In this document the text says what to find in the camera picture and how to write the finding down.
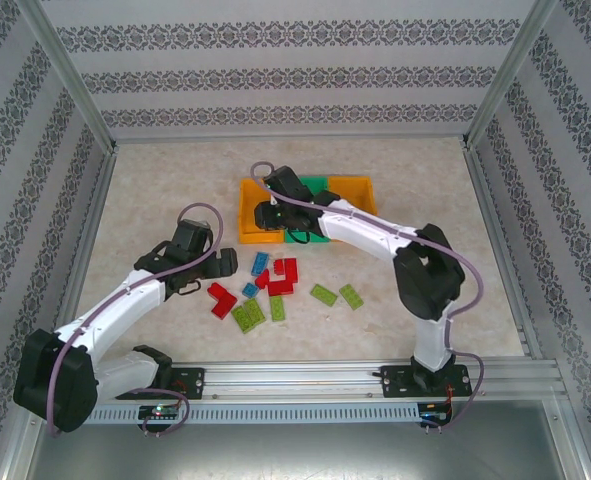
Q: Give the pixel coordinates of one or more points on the green plastic bin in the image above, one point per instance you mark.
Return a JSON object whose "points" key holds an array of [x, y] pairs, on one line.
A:
{"points": [[320, 238]]}

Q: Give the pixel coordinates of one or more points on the orange plastic bin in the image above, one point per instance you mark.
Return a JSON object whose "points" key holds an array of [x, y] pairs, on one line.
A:
{"points": [[247, 210], [355, 192]]}

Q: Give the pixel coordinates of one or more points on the lime green lego brick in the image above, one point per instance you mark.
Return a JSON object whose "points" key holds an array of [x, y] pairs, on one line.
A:
{"points": [[277, 308], [323, 294], [351, 296], [240, 320], [254, 311]]}

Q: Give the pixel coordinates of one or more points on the small green circuit board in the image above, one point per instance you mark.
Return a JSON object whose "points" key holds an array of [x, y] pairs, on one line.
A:
{"points": [[162, 411], [435, 412]]}

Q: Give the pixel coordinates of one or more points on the aluminium table edge rail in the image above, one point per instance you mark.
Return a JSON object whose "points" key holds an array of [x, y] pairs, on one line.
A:
{"points": [[485, 200], [96, 200]]}

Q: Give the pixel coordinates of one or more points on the aluminium frame post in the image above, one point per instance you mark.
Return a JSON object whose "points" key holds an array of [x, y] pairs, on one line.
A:
{"points": [[507, 75], [71, 75]]}

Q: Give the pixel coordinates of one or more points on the grey metal sheet panel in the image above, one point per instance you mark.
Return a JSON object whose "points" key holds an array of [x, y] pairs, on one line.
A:
{"points": [[295, 455]]}

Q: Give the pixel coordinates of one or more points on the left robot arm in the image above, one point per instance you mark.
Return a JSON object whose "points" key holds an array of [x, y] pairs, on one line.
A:
{"points": [[110, 305]]}

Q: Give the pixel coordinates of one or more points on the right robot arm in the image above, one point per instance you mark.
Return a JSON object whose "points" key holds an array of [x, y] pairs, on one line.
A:
{"points": [[365, 230]]}

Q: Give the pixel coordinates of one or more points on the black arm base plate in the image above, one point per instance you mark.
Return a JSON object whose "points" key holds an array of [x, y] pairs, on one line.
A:
{"points": [[395, 382], [192, 382]]}

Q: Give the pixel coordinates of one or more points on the aluminium mounting rail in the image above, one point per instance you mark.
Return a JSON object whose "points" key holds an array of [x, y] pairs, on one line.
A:
{"points": [[295, 380]]}

